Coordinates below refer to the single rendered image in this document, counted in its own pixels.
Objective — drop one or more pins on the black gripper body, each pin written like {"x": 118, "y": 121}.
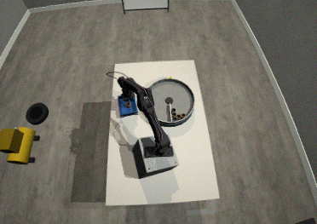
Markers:
{"x": 128, "y": 96}

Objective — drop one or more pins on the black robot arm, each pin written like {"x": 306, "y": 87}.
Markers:
{"x": 164, "y": 149}

